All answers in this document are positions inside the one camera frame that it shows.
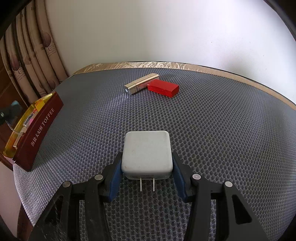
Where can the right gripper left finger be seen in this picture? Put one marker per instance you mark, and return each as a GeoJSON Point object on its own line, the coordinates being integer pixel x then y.
{"type": "Point", "coordinates": [60, 219]}

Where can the beige fabric table edge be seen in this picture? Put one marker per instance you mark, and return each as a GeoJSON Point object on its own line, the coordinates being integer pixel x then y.
{"type": "Point", "coordinates": [184, 66]}

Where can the clear case with blue-red card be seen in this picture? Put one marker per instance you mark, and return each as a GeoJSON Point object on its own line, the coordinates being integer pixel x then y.
{"type": "Point", "coordinates": [22, 126]}

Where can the red rectangular block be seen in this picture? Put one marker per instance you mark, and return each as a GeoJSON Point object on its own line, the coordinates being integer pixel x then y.
{"type": "Point", "coordinates": [163, 88]}

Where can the beige patterned curtain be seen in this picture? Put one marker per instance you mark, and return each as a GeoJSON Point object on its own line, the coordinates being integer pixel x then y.
{"type": "Point", "coordinates": [28, 49]}

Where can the white power adapter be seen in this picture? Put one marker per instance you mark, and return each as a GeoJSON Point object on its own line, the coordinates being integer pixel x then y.
{"type": "Point", "coordinates": [147, 156]}

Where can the red gold toffee tin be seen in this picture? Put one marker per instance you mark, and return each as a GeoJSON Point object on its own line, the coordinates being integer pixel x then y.
{"type": "Point", "coordinates": [24, 156]}

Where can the grey honeycomb mesh mat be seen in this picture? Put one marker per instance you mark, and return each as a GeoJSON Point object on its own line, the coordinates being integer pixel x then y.
{"type": "Point", "coordinates": [223, 129]}

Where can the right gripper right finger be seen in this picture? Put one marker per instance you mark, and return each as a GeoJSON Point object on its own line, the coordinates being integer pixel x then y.
{"type": "Point", "coordinates": [235, 219]}

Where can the dark wooden cabinet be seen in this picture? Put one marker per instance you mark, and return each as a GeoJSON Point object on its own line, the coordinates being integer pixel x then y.
{"type": "Point", "coordinates": [12, 106]}

